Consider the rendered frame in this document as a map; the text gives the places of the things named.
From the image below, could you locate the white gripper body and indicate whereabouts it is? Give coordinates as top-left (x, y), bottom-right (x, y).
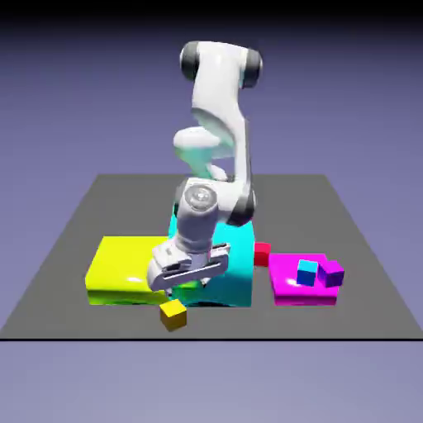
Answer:
top-left (145, 241), bottom-right (231, 292)

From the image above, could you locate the small yellow cube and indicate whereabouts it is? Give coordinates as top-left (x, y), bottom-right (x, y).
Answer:
top-left (159, 299), bottom-right (188, 332)

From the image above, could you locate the small red cube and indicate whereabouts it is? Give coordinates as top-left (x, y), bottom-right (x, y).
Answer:
top-left (253, 241), bottom-right (272, 268)

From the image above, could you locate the small cyan cube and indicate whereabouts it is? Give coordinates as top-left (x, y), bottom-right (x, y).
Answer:
top-left (296, 259), bottom-right (319, 288)

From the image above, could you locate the small purple cube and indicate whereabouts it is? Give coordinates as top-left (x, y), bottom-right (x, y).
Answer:
top-left (317, 259), bottom-right (345, 288)

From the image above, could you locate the large cyan box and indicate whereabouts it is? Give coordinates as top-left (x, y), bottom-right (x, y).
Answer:
top-left (167, 212), bottom-right (256, 307)

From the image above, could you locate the large yellow box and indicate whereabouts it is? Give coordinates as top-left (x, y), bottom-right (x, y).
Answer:
top-left (84, 235), bottom-right (199, 306)

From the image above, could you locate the large magenta box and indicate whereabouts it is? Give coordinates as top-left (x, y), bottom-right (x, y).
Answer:
top-left (268, 253), bottom-right (341, 307)

